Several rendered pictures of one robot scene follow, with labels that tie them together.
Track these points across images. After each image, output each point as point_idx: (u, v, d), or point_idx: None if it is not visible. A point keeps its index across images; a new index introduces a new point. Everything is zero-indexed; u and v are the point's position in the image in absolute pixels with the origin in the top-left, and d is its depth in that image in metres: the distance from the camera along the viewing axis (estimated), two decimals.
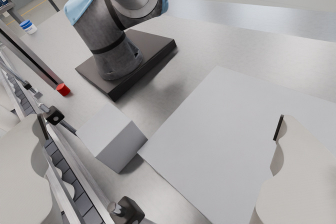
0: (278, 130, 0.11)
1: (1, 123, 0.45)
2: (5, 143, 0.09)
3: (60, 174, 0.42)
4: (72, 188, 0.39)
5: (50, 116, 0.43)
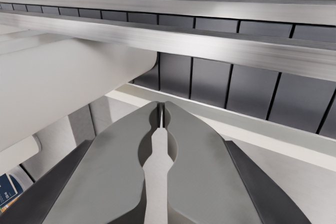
0: (164, 118, 0.12)
1: None
2: (128, 121, 0.10)
3: None
4: None
5: None
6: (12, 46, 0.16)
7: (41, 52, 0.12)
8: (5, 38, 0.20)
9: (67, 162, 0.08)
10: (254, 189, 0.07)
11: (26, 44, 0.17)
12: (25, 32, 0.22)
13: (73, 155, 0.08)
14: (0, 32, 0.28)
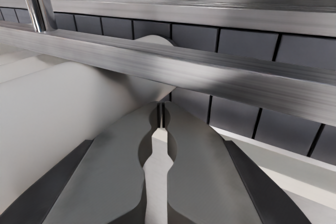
0: (164, 118, 0.12)
1: None
2: (128, 121, 0.10)
3: None
4: (160, 39, 0.16)
5: None
6: None
7: (33, 91, 0.08)
8: (0, 62, 0.15)
9: (67, 162, 0.08)
10: (254, 189, 0.07)
11: (20, 69, 0.12)
12: (26, 52, 0.17)
13: (73, 155, 0.08)
14: None
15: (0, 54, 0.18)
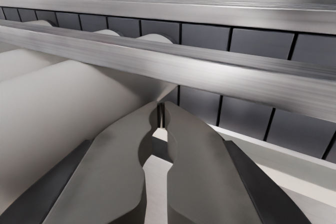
0: (164, 118, 0.12)
1: None
2: (128, 121, 0.10)
3: None
4: (163, 39, 0.15)
5: None
6: None
7: (37, 93, 0.08)
8: None
9: (67, 162, 0.08)
10: (254, 189, 0.07)
11: (20, 62, 0.12)
12: None
13: (73, 155, 0.08)
14: None
15: None
